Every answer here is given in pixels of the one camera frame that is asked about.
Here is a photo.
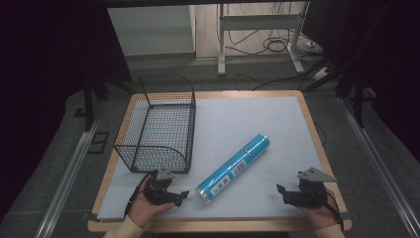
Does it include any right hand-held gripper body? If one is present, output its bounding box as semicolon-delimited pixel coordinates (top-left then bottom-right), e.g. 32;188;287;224
286;167;338;209

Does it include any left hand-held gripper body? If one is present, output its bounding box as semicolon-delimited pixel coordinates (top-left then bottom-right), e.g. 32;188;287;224
143;168;176;205

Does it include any person's left hand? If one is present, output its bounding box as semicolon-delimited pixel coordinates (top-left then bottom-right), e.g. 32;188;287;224
127;182;176;229

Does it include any person's right hand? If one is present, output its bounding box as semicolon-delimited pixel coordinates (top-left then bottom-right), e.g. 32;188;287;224
296;188;339;231

